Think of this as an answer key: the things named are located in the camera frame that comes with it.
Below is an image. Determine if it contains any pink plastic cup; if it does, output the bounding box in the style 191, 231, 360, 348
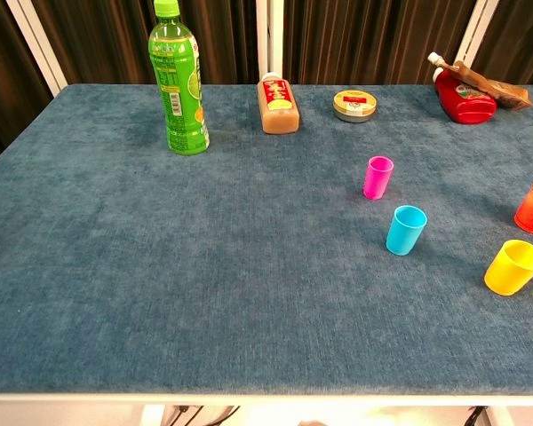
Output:
362, 155, 395, 201

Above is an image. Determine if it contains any blue plastic cup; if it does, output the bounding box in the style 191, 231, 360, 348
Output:
385, 204, 428, 256

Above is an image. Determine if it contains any yellow plastic cup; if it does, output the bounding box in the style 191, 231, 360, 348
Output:
483, 239, 533, 296

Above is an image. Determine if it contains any blue velvet table cloth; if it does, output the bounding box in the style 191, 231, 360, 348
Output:
0, 83, 533, 396

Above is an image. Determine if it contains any brown juice bottle red label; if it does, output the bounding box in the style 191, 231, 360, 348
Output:
257, 72, 301, 135

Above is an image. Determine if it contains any round tin red label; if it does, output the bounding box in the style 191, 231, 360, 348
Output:
332, 90, 378, 124

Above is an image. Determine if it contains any green tea bottle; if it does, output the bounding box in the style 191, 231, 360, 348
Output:
148, 0, 211, 156

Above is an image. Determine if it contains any dark pleated curtain panel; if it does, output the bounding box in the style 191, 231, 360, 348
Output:
0, 0, 54, 172
282, 0, 477, 85
470, 0, 533, 88
29, 0, 259, 85

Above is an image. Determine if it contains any red ketchup bottle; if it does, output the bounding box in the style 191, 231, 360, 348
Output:
432, 68, 497, 125

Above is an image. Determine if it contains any brown spout pouch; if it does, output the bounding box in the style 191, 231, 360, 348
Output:
427, 51, 533, 110

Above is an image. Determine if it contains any white metal frame post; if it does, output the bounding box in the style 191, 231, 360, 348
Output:
453, 0, 501, 85
4, 0, 68, 98
255, 0, 285, 85

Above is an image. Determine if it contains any white table frame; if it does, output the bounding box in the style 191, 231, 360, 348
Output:
0, 391, 533, 426

